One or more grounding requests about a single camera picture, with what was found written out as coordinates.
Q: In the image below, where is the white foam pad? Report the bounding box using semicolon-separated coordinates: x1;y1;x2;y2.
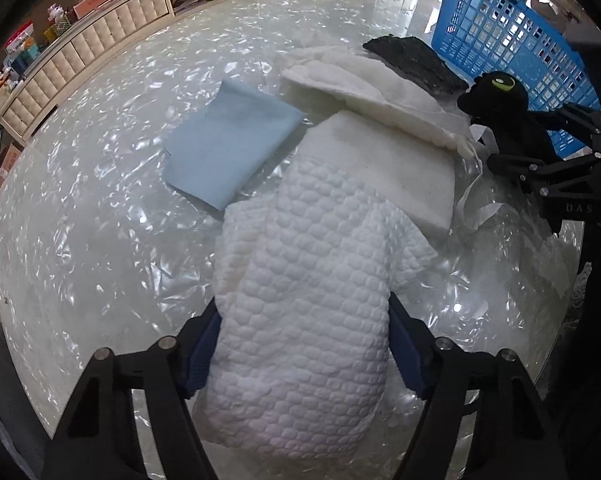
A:
297;110;455;238

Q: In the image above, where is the white fluffy batting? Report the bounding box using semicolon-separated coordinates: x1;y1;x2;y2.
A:
278;46;476;159

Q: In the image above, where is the white quilted pillow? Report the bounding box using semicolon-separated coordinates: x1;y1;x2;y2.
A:
201;156;436;458

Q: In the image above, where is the blue plastic basket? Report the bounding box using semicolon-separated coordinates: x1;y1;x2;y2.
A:
429;0;601;158

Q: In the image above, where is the black scouring pad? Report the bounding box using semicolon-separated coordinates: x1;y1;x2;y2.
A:
363;35;470;98

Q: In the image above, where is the light blue folded cloth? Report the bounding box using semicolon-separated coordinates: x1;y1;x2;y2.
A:
163;79;304;211

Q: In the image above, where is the cream tufted tv cabinet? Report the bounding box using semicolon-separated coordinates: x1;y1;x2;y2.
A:
0;0;227;146

